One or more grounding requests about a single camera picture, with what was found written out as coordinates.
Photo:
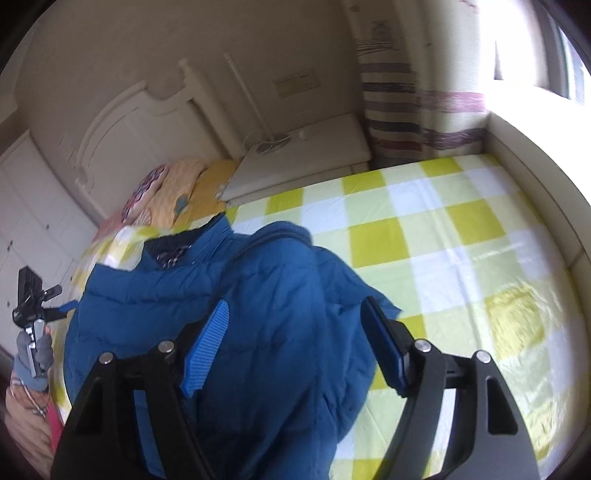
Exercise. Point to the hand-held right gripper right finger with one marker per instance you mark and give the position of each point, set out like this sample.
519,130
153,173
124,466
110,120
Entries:
383,346

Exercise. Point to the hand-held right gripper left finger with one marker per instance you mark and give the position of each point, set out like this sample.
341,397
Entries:
203,355

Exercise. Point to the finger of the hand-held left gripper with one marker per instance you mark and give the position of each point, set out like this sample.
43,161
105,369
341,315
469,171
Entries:
53,292
62,311

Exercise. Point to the blue quilted jacket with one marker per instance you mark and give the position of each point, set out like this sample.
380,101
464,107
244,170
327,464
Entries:
254,323

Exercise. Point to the person's left hand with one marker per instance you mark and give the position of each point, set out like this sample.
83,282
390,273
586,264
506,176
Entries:
25,369

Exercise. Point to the white wardrobe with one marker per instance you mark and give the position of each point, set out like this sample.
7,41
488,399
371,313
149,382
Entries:
37,221

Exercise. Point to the orange patterned quilt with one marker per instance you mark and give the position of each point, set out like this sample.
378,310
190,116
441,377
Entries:
27,424

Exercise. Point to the yellow checked bed sheet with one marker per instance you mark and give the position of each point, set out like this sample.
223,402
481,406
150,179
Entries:
438,240

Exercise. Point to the purple patterned pillow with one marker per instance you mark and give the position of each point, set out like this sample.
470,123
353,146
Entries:
145,194

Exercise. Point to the yellow pink pillow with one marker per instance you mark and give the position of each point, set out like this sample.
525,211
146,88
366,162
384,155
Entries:
180,189

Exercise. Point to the orange bed sheet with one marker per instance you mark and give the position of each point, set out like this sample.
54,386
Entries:
214,189

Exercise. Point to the white wooden headboard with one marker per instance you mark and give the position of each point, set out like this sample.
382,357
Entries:
138,124

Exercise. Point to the white nightstand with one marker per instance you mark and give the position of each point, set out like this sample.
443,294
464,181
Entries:
314,157

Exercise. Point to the cream window sill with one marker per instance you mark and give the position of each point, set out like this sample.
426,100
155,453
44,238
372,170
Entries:
545,184

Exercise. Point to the printed striped curtain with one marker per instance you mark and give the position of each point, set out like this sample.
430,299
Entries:
406,101

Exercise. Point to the slim metal lamp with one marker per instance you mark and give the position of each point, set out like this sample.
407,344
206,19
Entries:
249,97

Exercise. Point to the dark framed window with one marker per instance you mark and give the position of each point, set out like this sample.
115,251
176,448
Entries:
554,46

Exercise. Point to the beige wall socket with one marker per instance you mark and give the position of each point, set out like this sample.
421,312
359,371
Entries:
298,83

